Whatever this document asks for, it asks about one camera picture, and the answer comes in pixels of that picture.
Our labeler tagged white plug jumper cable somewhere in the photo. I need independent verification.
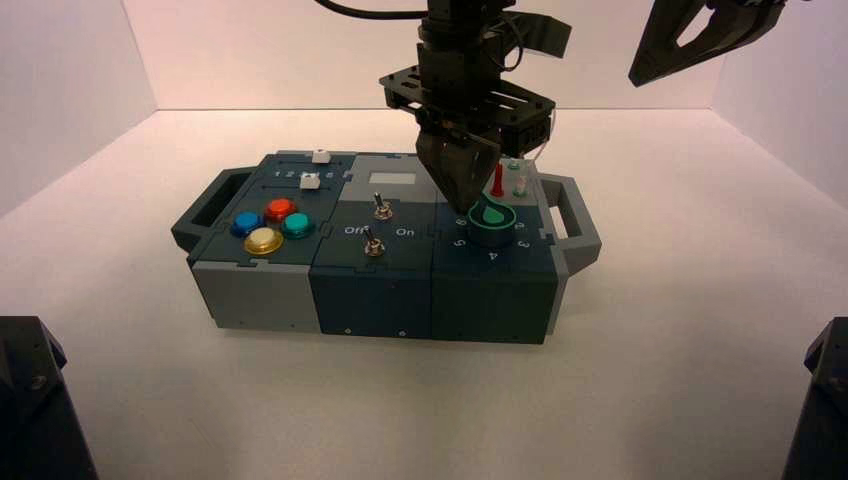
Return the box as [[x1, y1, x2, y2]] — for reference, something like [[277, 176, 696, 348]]
[[508, 109, 556, 199]]

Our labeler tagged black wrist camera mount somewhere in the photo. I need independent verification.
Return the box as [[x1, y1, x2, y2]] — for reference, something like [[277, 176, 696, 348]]
[[510, 9, 572, 60]]

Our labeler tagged orange round push button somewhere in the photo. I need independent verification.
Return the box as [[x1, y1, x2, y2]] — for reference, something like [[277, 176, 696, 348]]
[[263, 197, 297, 225]]

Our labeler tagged thin black camera cable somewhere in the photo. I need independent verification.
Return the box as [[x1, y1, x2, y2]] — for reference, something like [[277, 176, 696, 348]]
[[496, 13, 525, 72]]

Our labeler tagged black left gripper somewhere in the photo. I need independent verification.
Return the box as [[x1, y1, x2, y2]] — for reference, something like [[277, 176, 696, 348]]
[[379, 42, 556, 213]]

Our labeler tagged teal round push button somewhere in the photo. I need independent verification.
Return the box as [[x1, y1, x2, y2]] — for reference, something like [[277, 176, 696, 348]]
[[278, 212, 317, 241]]

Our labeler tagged blue round push button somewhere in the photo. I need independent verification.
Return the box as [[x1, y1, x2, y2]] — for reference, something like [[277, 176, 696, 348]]
[[229, 211, 264, 240]]

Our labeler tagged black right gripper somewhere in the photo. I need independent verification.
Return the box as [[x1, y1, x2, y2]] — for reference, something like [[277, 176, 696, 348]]
[[629, 0, 813, 87]]

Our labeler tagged blue grey modular task box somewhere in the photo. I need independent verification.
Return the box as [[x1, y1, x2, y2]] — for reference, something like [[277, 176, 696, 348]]
[[170, 150, 602, 346]]

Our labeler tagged yellow round push button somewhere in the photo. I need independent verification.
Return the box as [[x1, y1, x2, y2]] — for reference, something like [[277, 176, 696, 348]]
[[242, 227, 285, 257]]

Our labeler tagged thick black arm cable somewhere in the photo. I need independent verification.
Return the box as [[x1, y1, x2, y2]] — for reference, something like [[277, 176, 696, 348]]
[[314, 0, 431, 21]]

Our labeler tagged green teardrop rotary knob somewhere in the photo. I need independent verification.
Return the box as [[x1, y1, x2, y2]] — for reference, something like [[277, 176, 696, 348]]
[[465, 195, 519, 250]]

